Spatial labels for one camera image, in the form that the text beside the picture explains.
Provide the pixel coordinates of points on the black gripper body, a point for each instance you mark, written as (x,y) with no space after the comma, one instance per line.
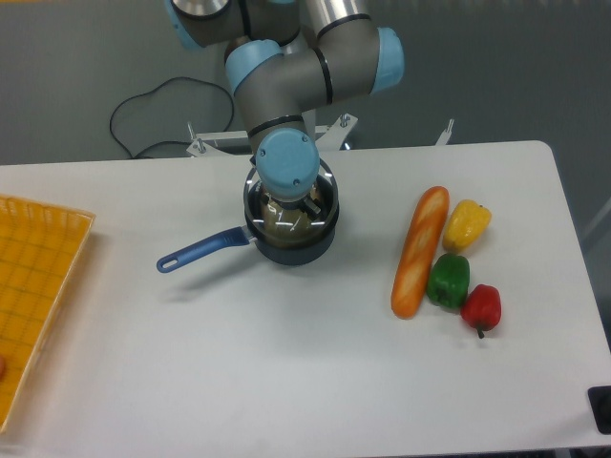
(266,198)

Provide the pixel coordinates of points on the glass pot lid blue knob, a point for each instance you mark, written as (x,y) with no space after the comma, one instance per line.
(291,229)

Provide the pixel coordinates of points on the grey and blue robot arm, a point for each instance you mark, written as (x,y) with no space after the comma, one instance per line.
(283,59)

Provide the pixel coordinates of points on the orange baguette bread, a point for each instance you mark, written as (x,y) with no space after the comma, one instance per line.
(411,277)

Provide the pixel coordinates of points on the green bell pepper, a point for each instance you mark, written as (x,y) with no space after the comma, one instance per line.
(449,280)

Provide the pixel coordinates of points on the yellow bell pepper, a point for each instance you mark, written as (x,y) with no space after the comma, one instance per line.
(466,224)

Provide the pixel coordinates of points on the red bell pepper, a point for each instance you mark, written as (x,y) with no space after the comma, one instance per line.
(482,310)

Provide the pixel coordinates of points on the black device at table edge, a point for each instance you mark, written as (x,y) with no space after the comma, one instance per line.
(600,402)

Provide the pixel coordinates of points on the blue saucepan with handle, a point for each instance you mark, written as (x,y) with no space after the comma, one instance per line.
(241,236)

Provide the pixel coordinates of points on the middle metal table bracket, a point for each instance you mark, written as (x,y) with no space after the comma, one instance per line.
(333,137)

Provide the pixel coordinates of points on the metal table bracket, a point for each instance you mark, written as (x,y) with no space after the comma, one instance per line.
(233,143)
(446,134)
(333,137)

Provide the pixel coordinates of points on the left metal table bracket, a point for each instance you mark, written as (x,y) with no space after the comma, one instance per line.
(233,143)

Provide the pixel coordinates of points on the right metal table bracket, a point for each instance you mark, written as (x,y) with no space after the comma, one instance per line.
(446,134)

